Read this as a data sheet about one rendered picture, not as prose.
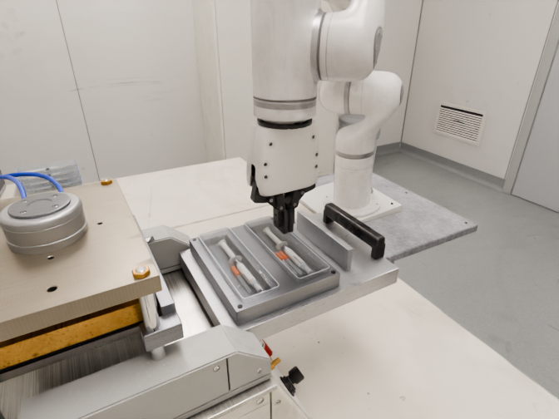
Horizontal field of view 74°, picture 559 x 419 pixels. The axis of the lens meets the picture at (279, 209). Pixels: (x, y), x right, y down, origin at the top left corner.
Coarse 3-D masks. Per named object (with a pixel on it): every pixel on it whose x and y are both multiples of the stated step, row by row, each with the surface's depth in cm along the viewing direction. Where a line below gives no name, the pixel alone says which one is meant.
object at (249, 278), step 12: (228, 228) 64; (204, 240) 61; (216, 240) 61; (228, 240) 61; (216, 252) 58; (228, 252) 58; (240, 252) 58; (228, 264) 55; (240, 264) 55; (252, 264) 55; (228, 276) 52; (240, 276) 52; (252, 276) 52; (264, 276) 52; (240, 288) 50; (252, 288) 50; (264, 288) 50
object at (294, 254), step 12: (252, 228) 64; (264, 228) 64; (276, 228) 64; (264, 240) 61; (276, 240) 61; (288, 240) 61; (276, 252) 58; (288, 252) 58; (300, 252) 58; (312, 252) 58; (288, 264) 55; (300, 264) 55; (312, 264) 55; (324, 264) 55; (300, 276) 52
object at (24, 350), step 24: (96, 312) 38; (120, 312) 39; (24, 336) 35; (48, 336) 36; (72, 336) 37; (96, 336) 39; (120, 336) 40; (0, 360) 35; (24, 360) 36; (48, 360) 37
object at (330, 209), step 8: (328, 208) 71; (336, 208) 70; (328, 216) 71; (336, 216) 69; (344, 216) 67; (352, 216) 67; (344, 224) 67; (352, 224) 65; (360, 224) 64; (352, 232) 65; (360, 232) 63; (368, 232) 62; (376, 232) 62; (368, 240) 62; (376, 240) 60; (384, 240) 61; (376, 248) 61; (384, 248) 62; (376, 256) 61
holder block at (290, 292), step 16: (192, 240) 62; (256, 240) 62; (208, 256) 58; (256, 256) 58; (320, 256) 58; (208, 272) 56; (272, 272) 55; (336, 272) 55; (224, 288) 51; (288, 288) 51; (304, 288) 52; (320, 288) 54; (224, 304) 52; (240, 304) 49; (256, 304) 49; (272, 304) 50; (288, 304) 52; (240, 320) 48
